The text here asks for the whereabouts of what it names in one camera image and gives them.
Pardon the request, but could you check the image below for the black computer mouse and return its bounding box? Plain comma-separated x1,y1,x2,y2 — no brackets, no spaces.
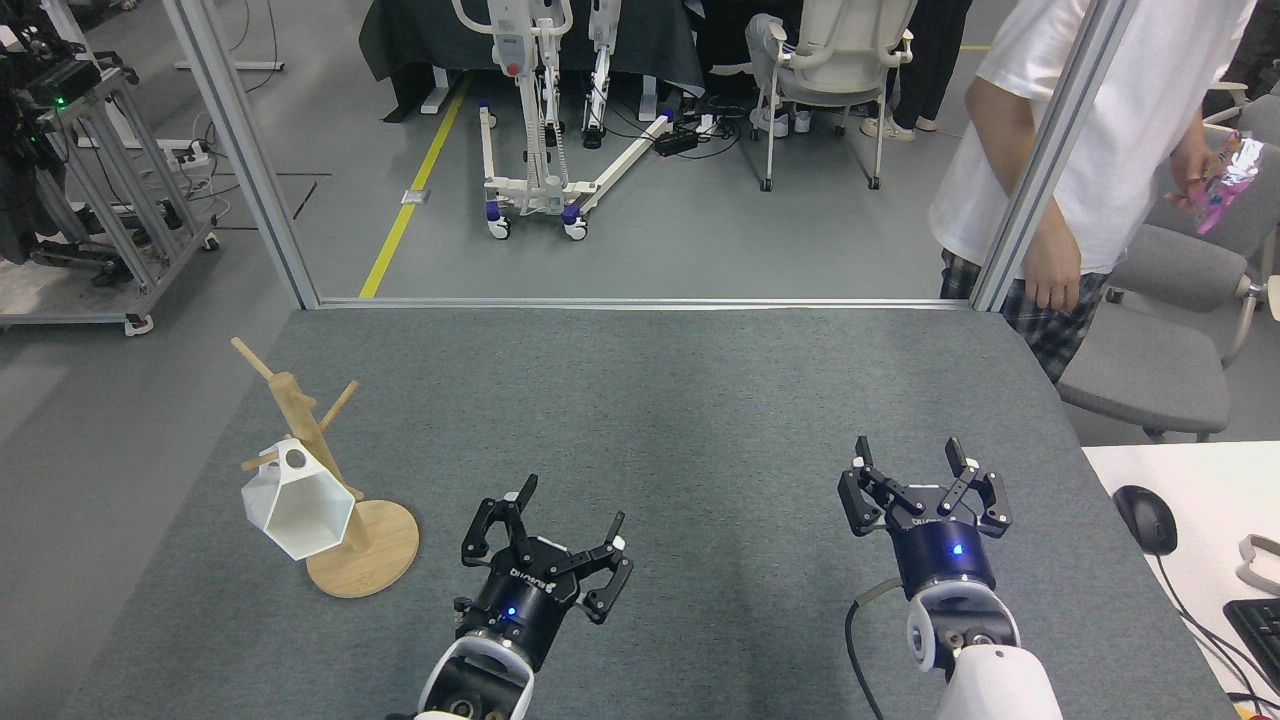
1113,485,1178,557

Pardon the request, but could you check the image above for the standing person in background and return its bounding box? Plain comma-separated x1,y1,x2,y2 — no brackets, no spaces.
860,0,973,143

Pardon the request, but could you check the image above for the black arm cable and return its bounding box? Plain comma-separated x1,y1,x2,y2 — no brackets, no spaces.
845,578,906,720

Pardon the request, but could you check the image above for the seated person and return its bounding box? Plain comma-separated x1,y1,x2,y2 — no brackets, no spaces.
745,10,813,138

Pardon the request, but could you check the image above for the wooden cup rack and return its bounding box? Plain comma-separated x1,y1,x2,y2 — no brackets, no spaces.
230,337,421,599

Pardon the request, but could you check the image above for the grey office chair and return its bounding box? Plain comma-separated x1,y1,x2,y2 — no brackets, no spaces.
1205,80,1280,149
1058,150,1280,443

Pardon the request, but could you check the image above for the silver frame post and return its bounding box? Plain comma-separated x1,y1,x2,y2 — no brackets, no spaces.
160,0,321,309
970,0,1141,313

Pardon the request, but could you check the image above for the pink snack packet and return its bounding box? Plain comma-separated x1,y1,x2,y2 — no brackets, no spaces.
1165,132,1266,237

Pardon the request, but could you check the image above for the white power strip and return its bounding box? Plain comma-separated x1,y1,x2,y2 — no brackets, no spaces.
160,140,216,179

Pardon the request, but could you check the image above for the white mesh office chair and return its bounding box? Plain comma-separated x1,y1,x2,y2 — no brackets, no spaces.
745,0,916,193

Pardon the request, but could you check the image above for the black keyboard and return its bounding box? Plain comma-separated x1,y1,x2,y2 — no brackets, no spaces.
1224,597,1280,693

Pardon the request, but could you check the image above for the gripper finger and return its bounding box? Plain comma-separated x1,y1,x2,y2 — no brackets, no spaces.
460,474,541,566
575,511,635,626
838,436,916,536
943,437,1013,539

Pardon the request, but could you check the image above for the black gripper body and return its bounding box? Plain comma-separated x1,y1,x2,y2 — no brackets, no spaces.
888,510,998,599
455,540,586,671

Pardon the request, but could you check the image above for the aluminium frame equipment cart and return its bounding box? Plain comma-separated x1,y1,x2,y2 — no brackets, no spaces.
0,40,221,336

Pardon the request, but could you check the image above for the white desk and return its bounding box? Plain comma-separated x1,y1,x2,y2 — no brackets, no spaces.
1083,441,1280,720

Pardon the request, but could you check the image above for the dark cloth covered table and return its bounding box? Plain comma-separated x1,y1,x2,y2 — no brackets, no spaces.
358,0,761,123

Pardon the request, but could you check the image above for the person's hand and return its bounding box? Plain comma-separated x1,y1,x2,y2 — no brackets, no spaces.
1022,240,1083,311
1170,140,1213,206

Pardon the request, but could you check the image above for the white hexagonal cup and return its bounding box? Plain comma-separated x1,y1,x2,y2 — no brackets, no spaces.
241,437,357,561

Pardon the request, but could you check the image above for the black mouse cable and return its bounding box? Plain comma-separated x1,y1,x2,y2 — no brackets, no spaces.
1150,553,1280,706

